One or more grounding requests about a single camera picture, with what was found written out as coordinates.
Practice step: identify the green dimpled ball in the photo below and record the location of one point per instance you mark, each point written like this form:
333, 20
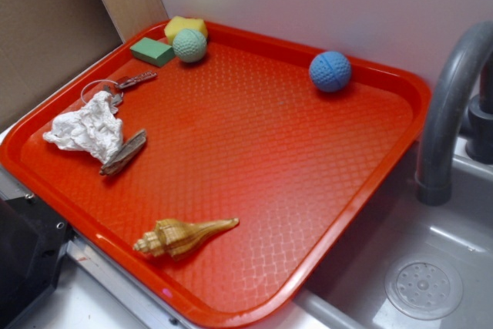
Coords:
189, 45

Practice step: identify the red plastic tray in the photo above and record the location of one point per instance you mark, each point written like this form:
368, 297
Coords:
243, 134

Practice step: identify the silver keys on ring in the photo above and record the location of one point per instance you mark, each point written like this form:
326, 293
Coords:
116, 88

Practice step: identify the brown cardboard panel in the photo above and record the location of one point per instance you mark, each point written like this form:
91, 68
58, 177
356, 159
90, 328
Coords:
44, 44

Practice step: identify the brown wood piece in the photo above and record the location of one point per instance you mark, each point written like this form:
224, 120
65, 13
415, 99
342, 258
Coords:
123, 157

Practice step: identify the yellow sponge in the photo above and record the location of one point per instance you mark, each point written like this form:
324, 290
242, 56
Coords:
178, 23

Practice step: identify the grey plastic sink basin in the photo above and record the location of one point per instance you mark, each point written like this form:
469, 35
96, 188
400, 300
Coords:
402, 264

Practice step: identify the dark grey faucet knob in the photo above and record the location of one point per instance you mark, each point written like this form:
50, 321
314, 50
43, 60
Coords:
479, 146

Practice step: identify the crumpled white paper tissue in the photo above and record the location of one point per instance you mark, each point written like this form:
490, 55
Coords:
93, 129

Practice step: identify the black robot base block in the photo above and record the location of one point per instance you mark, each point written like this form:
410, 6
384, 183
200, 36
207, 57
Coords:
34, 239

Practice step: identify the grey toy faucet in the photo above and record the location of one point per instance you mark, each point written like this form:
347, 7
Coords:
458, 83

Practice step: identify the blue dimpled ball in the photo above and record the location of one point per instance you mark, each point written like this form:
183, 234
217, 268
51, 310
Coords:
330, 71

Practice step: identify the green rectangular block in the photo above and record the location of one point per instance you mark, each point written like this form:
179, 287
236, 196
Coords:
153, 52

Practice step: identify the tan spiral seashell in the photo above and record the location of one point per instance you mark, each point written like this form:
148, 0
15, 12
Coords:
179, 239

